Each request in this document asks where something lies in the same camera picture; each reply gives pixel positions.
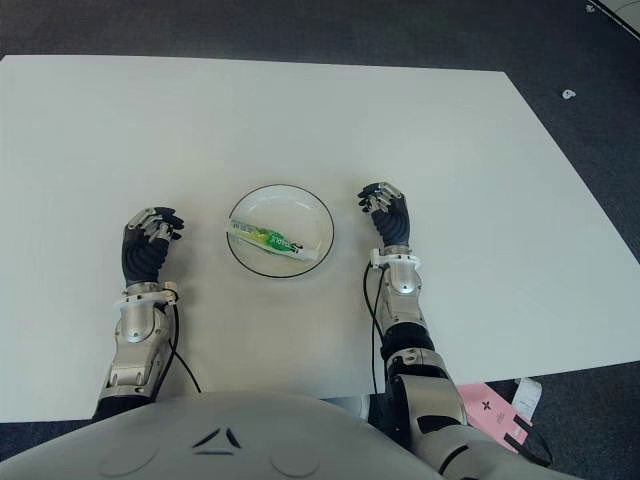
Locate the small white floor object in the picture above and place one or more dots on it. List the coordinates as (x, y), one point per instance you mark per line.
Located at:
(568, 94)

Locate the white plate with black rim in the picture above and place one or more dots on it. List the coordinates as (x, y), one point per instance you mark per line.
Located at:
(300, 210)

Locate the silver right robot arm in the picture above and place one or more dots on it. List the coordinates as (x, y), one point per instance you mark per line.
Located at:
(420, 360)

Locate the white paper slip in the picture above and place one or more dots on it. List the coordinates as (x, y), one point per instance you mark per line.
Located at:
(527, 397)

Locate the pink paper box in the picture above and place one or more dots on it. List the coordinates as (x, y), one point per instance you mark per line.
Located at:
(492, 410)

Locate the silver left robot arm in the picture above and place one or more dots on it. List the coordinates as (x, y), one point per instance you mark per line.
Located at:
(132, 335)

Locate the grey robot torso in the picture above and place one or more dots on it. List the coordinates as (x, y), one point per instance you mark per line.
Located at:
(200, 440)

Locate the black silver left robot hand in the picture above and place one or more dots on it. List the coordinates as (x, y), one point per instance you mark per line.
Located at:
(142, 257)

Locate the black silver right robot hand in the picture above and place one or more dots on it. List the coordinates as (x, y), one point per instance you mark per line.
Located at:
(392, 222)

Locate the green white toothpaste tube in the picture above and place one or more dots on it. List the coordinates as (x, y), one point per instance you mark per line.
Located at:
(272, 240)

